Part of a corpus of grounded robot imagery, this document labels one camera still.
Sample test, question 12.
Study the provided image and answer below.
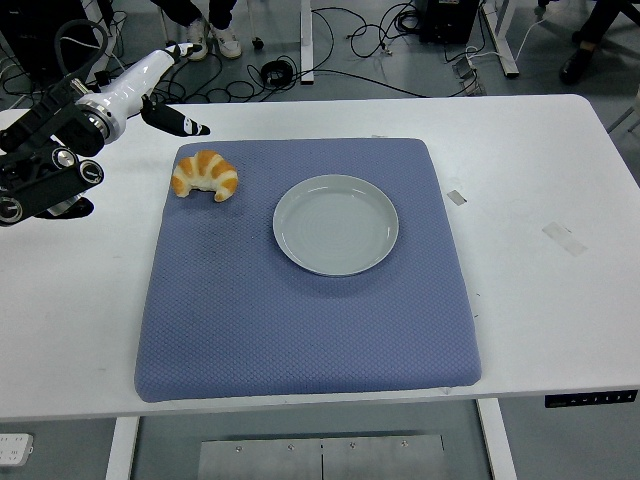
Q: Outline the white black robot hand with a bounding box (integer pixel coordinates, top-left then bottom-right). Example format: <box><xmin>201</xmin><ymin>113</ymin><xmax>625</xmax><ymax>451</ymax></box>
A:
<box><xmin>97</xmin><ymin>42</ymin><xmax>212</xmax><ymax>139</ymax></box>

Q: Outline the golden croissant bread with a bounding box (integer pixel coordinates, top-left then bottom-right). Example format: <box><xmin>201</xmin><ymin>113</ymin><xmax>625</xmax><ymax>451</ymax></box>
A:
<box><xmin>171</xmin><ymin>149</ymin><xmax>239</xmax><ymax>203</ymax></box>

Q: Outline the white desk leg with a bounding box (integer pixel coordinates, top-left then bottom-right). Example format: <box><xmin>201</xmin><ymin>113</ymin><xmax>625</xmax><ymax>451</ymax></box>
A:
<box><xmin>299</xmin><ymin>0</ymin><xmax>316</xmax><ymax>86</ymax></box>
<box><xmin>478</xmin><ymin>0</ymin><xmax>521</xmax><ymax>79</ymax></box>
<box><xmin>79</xmin><ymin>0</ymin><xmax>127</xmax><ymax>96</ymax></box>

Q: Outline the person with white shoes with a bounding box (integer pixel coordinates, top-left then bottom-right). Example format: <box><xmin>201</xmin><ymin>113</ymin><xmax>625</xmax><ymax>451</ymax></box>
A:
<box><xmin>149</xmin><ymin>0</ymin><xmax>243</xmax><ymax>62</ymax></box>

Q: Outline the large black equipment box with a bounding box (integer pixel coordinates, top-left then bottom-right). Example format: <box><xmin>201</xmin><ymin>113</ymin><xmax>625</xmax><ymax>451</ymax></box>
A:
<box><xmin>0</xmin><ymin>0</ymin><xmax>99</xmax><ymax>81</ymax></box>

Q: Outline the grey round plate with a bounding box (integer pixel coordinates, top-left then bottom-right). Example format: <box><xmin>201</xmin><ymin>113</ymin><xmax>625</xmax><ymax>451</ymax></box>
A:
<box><xmin>272</xmin><ymin>173</ymin><xmax>400</xmax><ymax>278</ymax></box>

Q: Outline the blue quilted mat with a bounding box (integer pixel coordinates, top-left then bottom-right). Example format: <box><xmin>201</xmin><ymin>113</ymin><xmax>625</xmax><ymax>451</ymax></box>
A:
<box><xmin>133</xmin><ymin>137</ymin><xmax>484</xmax><ymax>404</ymax></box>

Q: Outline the black computer case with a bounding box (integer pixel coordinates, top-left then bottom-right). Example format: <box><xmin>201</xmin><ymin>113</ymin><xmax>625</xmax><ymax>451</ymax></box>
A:
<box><xmin>417</xmin><ymin>0</ymin><xmax>482</xmax><ymax>44</ymax></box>

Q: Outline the grey floor socket box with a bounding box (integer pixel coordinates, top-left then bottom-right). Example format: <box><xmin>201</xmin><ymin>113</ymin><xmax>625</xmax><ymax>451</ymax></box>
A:
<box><xmin>451</xmin><ymin>56</ymin><xmax>487</xmax><ymax>97</ymax></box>

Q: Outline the white table leg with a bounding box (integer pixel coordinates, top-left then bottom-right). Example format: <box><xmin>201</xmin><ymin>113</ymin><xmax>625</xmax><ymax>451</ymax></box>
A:
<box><xmin>104</xmin><ymin>416</ymin><xmax>141</xmax><ymax>480</ymax></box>
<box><xmin>476</xmin><ymin>397</ymin><xmax>519</xmax><ymax>480</ymax></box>

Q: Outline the white power strip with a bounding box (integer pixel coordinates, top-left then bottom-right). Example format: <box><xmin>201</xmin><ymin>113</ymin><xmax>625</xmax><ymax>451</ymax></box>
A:
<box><xmin>0</xmin><ymin>433</ymin><xmax>35</xmax><ymax>466</ymax></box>

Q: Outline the person with black shoe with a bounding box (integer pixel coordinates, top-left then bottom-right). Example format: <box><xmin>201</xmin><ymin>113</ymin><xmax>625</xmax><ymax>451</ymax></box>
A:
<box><xmin>558</xmin><ymin>0</ymin><xmax>640</xmax><ymax>85</ymax></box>

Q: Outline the large clear tape piece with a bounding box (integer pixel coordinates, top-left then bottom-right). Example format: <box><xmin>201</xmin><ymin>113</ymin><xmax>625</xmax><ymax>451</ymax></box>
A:
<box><xmin>541</xmin><ymin>221</ymin><xmax>589</xmax><ymax>258</ymax></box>

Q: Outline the black table control panel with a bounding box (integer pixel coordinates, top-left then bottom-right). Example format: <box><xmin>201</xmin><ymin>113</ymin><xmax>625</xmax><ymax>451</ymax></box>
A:
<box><xmin>544</xmin><ymin>389</ymin><xmax>640</xmax><ymax>409</ymax></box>

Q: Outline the tangled black floor cable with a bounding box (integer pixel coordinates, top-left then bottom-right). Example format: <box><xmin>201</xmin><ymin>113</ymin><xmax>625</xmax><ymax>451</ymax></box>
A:
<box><xmin>149</xmin><ymin>49</ymin><xmax>264</xmax><ymax>106</ymax></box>

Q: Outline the coiled black cable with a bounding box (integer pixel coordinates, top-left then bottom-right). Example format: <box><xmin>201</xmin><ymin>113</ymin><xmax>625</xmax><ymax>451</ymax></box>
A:
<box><xmin>259</xmin><ymin>58</ymin><xmax>297</xmax><ymax>87</ymax></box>

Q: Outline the long black floor cable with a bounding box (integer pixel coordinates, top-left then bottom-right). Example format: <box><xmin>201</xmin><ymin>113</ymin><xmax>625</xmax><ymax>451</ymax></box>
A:
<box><xmin>294</xmin><ymin>68</ymin><xmax>429</xmax><ymax>98</ymax></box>

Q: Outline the looped black floor cable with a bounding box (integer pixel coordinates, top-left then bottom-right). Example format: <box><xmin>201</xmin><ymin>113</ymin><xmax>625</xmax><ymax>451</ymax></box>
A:
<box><xmin>347</xmin><ymin>0</ymin><xmax>419</xmax><ymax>60</ymax></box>

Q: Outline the white floor cable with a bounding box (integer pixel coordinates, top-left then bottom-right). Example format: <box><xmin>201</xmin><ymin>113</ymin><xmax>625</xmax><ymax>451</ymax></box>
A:
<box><xmin>463</xmin><ymin>17</ymin><xmax>547</xmax><ymax>64</ymax></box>

